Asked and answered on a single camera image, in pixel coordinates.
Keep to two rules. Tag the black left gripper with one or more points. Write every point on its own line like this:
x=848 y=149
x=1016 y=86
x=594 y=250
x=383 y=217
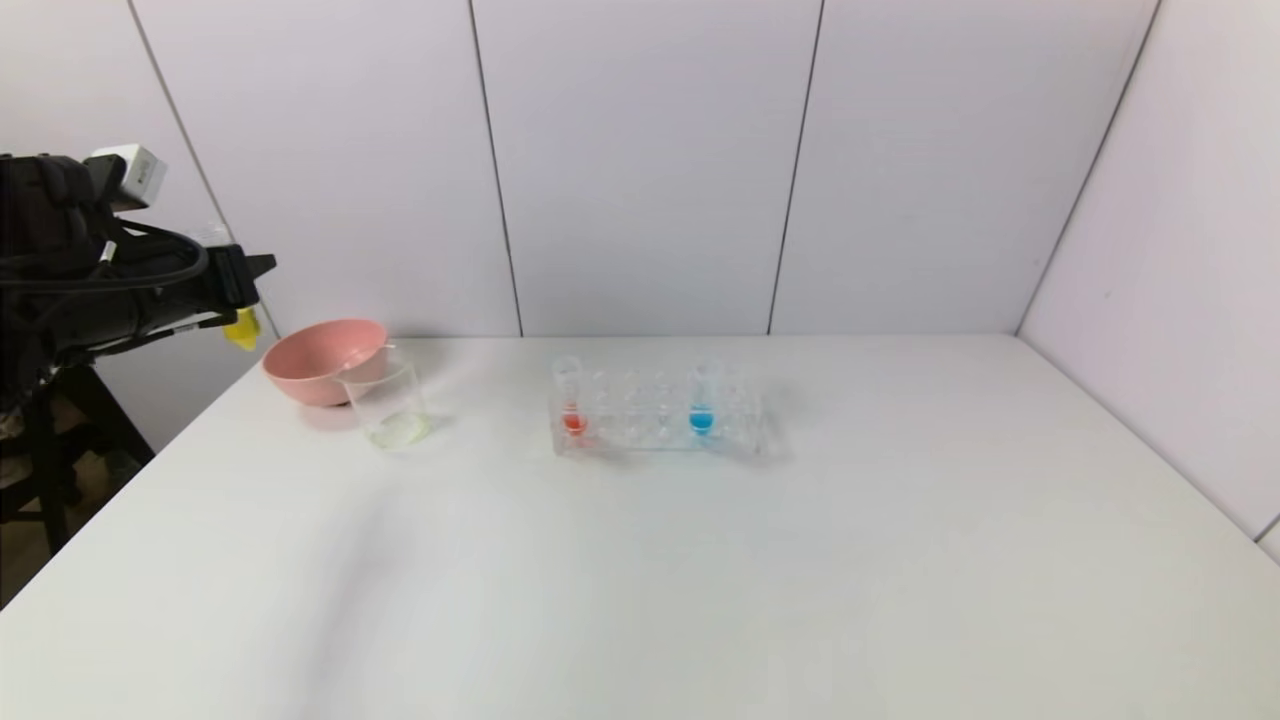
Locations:
x=233 y=277

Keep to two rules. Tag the test tube with yellow pigment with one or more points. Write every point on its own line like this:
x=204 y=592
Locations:
x=243 y=328

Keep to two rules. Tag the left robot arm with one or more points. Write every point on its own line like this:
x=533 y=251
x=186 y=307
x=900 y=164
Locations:
x=40 y=220

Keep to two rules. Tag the clear glass beaker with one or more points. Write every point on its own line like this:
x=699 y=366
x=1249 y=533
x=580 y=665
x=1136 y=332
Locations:
x=396 y=422

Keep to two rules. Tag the test tube with red pigment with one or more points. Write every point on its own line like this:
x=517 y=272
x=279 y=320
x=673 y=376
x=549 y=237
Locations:
x=574 y=423

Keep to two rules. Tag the clear acrylic test tube rack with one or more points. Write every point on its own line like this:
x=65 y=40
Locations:
x=650 y=430

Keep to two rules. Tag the test tube with blue pigment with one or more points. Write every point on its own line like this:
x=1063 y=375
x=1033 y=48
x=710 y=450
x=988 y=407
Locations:
x=702 y=421

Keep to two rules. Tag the pink bowl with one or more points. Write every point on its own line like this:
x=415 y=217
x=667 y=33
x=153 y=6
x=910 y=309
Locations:
x=315 y=365

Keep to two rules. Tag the dark furniture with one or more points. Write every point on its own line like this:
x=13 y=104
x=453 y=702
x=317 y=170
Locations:
x=40 y=470

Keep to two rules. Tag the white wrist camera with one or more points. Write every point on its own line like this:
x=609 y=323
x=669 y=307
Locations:
x=135 y=175

